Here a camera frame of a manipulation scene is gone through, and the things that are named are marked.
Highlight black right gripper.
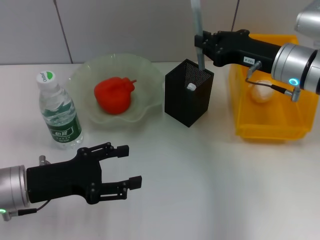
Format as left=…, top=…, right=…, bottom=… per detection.
left=194, top=29, right=283, bottom=75

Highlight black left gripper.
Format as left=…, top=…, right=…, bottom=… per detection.
left=25, top=141, right=143, bottom=206

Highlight silver grey pen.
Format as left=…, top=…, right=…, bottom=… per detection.
left=190, top=0, right=207, bottom=71

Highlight white paper ball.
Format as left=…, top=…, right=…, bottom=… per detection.
left=248, top=79, right=275, bottom=103

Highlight red-orange fruit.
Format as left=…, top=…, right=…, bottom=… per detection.
left=94, top=76, right=138, bottom=115

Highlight clear water bottle green label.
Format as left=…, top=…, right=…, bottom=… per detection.
left=35, top=70, right=85, bottom=151

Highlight black mesh pen holder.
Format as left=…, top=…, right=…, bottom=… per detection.
left=164, top=58, right=215, bottom=128

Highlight wavy translucent glass fruit plate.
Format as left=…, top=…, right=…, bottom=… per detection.
left=67, top=52, right=163, bottom=131

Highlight yellow plastic bin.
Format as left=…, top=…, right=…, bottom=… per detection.
left=229, top=33, right=320, bottom=144

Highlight left gripper cable with connector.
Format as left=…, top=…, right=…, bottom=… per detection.
left=1, top=154, right=51, bottom=223

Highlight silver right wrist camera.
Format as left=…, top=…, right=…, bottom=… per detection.
left=294, top=0, right=320, bottom=47

